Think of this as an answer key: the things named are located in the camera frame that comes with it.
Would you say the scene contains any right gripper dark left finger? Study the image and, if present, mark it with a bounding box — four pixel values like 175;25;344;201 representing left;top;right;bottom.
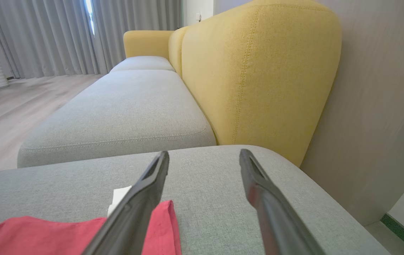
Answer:
81;151;170;255

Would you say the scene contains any small grey sofa seat cushion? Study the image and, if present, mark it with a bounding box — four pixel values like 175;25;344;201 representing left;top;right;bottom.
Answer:
110;56;176;73

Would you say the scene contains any yellow sofa armrest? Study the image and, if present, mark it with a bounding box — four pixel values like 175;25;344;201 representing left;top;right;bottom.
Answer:
123;30;175;60

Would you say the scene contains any narrow yellow sofa back cushion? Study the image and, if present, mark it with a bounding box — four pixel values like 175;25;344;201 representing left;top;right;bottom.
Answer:
169;25;191;79

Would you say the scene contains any grey pleated curtain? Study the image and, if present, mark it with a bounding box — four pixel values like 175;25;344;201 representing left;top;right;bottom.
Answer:
0;0;184;79

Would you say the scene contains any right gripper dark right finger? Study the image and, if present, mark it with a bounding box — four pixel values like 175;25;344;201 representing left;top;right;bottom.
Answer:
239;149;326;255

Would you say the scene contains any red white basketball jersey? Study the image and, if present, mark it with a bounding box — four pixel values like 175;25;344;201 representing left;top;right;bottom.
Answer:
0;186;182;255

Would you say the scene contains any wide grey sofa seat cushion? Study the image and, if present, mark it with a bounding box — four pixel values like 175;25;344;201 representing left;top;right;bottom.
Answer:
0;144;391;255

